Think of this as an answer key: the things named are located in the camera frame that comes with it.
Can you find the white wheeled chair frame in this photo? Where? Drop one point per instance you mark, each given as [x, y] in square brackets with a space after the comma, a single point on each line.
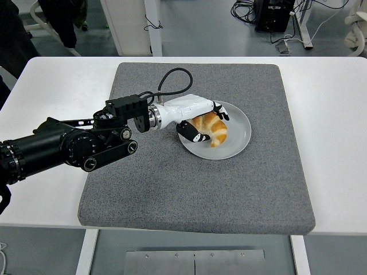
[34, 11]

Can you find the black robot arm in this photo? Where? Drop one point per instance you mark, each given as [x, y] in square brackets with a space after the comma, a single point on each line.
[43, 146]

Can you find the white desk leg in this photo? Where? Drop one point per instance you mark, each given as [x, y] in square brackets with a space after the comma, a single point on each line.
[305, 28]

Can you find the light grey round plate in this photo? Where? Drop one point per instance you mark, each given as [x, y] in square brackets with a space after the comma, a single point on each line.
[236, 140]

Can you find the grey metal plate with screws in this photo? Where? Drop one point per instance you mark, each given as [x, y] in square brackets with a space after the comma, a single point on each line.
[172, 263]

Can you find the person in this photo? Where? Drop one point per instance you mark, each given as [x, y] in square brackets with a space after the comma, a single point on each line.
[14, 37]

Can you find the grey floor socket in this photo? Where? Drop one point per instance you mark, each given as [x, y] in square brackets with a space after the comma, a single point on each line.
[284, 47]

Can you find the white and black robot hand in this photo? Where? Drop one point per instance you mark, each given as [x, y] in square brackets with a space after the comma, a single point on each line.
[189, 107]

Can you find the white cabinet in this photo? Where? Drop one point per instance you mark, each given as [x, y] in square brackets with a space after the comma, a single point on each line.
[129, 28]

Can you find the black computer box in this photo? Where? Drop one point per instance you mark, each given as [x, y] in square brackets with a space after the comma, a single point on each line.
[272, 15]

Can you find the white rounded robot part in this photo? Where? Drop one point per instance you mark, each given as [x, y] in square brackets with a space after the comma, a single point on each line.
[351, 40]

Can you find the white table leg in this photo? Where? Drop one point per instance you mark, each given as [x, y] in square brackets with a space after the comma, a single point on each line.
[86, 255]
[301, 257]

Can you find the golden croissant bread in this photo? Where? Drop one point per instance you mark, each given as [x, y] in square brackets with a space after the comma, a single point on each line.
[218, 131]

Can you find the grey felt mat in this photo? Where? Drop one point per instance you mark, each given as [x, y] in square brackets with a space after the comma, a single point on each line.
[186, 194]

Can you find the person's legs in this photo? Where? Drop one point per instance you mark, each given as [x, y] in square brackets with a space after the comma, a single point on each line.
[66, 25]

